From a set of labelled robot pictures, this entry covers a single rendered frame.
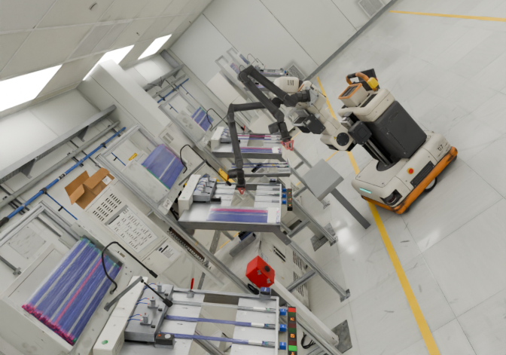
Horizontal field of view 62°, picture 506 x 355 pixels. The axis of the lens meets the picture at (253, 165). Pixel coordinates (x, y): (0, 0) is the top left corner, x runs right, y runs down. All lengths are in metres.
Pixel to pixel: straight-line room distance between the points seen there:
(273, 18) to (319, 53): 1.39
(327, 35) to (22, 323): 9.65
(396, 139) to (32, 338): 2.56
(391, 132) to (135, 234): 1.99
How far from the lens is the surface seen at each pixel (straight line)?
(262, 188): 3.45
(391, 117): 3.26
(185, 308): 2.20
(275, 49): 10.67
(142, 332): 2.02
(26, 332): 1.90
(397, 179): 3.28
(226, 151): 4.27
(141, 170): 3.01
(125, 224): 3.10
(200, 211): 3.11
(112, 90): 6.47
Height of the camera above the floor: 1.73
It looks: 12 degrees down
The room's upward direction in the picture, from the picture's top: 45 degrees counter-clockwise
